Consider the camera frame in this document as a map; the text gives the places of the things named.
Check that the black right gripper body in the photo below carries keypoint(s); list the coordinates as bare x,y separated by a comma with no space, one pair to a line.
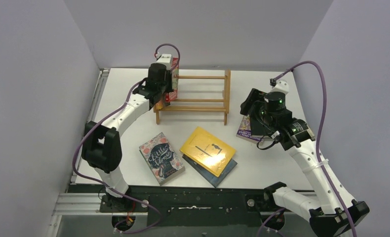
250,102

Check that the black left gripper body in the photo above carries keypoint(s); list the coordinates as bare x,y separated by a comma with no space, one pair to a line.
166,86

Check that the red 13-Storey Treehouse book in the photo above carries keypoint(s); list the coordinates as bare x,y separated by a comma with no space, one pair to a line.
171,96

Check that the blue Jane Eyre book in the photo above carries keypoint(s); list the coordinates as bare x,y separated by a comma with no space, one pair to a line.
160,105

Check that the yellow Little Prince book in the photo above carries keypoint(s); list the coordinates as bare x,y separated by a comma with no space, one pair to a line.
208,151

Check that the Little Women book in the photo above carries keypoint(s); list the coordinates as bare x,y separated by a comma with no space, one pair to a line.
163,161

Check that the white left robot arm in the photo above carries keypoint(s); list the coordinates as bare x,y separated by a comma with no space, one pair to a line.
101,147

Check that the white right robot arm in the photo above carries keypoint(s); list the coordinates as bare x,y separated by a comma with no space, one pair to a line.
336,211

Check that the black Moon and Sixpence book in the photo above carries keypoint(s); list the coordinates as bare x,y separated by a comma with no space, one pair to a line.
263,125

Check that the purple Treehouse book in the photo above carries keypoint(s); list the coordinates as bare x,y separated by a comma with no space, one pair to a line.
244,132

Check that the wooden book rack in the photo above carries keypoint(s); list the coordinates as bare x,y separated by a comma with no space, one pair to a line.
202,105

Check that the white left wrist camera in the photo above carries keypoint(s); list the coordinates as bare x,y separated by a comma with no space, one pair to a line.
166,60

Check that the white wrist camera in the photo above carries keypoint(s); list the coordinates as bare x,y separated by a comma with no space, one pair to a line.
166,60
279,86

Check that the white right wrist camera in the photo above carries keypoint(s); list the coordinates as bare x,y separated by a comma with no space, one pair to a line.
279,86

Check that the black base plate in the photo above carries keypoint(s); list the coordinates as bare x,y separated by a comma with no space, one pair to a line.
177,212

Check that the aluminium frame rail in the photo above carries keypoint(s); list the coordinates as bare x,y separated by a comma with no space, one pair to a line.
77,204

